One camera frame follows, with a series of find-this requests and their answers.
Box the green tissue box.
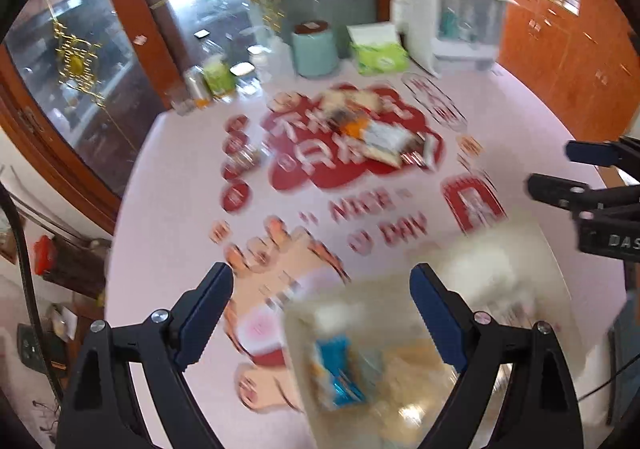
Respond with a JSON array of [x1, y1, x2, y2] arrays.
[[347, 23, 412, 76]]

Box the small dark red packet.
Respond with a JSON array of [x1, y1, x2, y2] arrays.
[[234, 148, 264, 170]]

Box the white blue snack carton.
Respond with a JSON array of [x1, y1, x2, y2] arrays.
[[362, 123, 409, 153]]

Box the white squeeze bottle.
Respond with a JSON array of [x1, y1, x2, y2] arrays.
[[270, 36, 296, 76]]

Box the white countertop appliance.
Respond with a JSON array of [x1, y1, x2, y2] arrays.
[[390, 0, 519, 78]]

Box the metal tin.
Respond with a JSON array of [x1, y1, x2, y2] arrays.
[[184, 67, 209, 108]]

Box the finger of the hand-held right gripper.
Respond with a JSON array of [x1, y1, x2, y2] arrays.
[[565, 138, 640, 168], [528, 172, 640, 220]]

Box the beige snack packet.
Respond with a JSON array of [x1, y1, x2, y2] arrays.
[[319, 88, 382, 113]]

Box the white plastic tray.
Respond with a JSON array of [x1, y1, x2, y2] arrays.
[[284, 221, 587, 449]]

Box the clear bag yellow chips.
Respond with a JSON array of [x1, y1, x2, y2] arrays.
[[377, 341, 463, 412]]

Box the wooden cabinet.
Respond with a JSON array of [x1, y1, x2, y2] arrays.
[[494, 0, 640, 142]]

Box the small glass jar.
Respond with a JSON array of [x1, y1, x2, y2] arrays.
[[230, 62, 259, 93]]

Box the dark candy packet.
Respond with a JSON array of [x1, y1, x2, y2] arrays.
[[334, 109, 362, 130]]

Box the clear drinking glass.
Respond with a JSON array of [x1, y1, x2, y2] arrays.
[[169, 89, 196, 116]]

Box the blue snack packet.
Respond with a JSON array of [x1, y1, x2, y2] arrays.
[[312, 335, 369, 411]]

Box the teal canister brown lid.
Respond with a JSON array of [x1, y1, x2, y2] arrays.
[[291, 21, 337, 78]]

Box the green label glass bottle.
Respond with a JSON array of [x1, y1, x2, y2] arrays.
[[202, 41, 236, 98]]

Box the white pill bottle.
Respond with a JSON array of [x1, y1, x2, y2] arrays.
[[249, 46, 271, 80]]

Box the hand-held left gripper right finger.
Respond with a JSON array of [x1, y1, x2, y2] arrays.
[[408, 263, 584, 449]]

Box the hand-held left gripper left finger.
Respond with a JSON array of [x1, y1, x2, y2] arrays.
[[62, 262, 235, 449]]

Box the pink printed tablecloth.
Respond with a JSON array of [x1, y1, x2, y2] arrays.
[[102, 64, 632, 449]]

